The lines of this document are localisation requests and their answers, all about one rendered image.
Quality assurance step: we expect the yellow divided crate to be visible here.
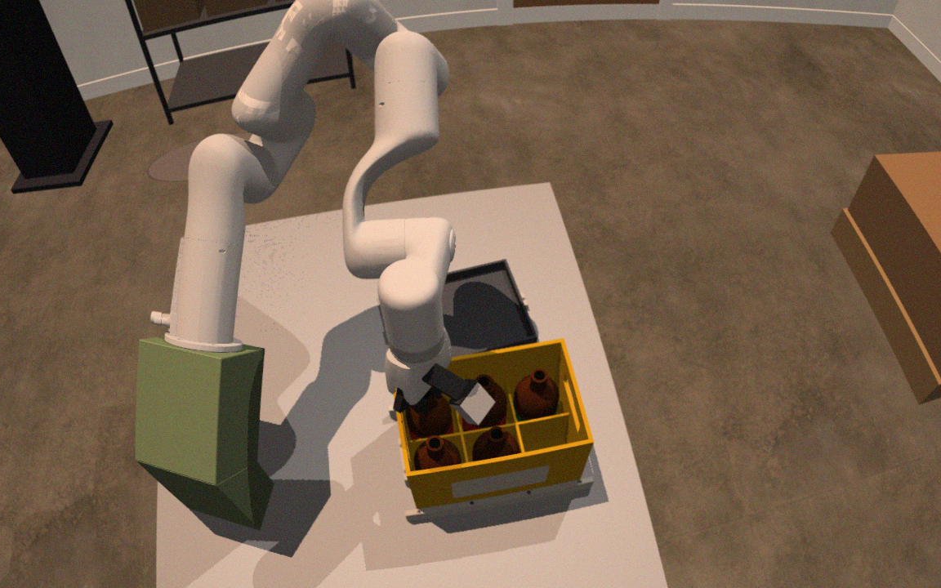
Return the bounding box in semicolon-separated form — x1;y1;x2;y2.
396;338;594;509

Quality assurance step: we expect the brown glass bottle with red label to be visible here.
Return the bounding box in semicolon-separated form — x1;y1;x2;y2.
462;374;507;432

